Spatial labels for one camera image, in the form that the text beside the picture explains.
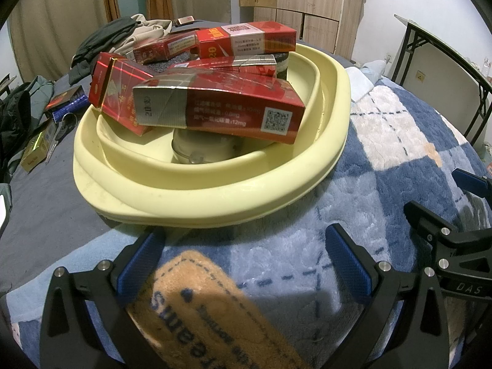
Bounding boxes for dark grey foam pad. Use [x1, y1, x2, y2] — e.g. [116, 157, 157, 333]
[147, 51, 193, 76]

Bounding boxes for light blue cloth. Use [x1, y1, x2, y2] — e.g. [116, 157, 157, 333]
[344, 59, 387, 98]

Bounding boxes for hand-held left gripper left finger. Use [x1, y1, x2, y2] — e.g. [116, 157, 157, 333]
[39, 231, 167, 369]

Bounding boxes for dark jacket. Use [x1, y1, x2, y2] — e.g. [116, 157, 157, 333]
[0, 75, 55, 179]

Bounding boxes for dark blue and red pack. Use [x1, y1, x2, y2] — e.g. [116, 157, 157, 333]
[43, 85, 86, 124]

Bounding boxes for blue white checkered blanket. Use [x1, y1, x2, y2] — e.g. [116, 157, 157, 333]
[0, 61, 492, 369]

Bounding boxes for black folding table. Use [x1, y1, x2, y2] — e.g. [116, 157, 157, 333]
[392, 13, 492, 147]

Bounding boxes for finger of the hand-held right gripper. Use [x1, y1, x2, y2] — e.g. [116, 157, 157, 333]
[452, 168, 492, 195]
[403, 200, 492, 273]

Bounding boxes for olive and beige clothes pile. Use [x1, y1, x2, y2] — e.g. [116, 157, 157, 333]
[68, 13, 175, 85]

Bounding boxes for red and white cigarette pack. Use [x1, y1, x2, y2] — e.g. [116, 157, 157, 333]
[195, 20, 298, 61]

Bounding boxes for gold cigarette pack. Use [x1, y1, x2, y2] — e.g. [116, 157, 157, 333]
[20, 120, 55, 173]

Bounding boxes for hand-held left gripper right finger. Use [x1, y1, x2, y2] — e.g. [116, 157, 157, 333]
[325, 223, 450, 369]

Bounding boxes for white round jar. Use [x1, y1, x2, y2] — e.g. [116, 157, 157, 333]
[170, 126, 247, 165]

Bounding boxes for scissors with key ring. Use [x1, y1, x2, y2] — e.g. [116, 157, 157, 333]
[47, 113, 78, 159]

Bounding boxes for red pack with silver flaps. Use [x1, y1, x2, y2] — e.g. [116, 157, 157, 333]
[132, 67, 307, 145]

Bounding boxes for red diamond-print cigarette pack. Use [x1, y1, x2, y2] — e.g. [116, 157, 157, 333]
[88, 51, 155, 138]

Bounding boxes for pale yellow basin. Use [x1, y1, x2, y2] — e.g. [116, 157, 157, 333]
[72, 42, 352, 228]

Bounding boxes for small red cigarette pack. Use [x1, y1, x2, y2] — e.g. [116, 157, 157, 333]
[132, 33, 199, 66]

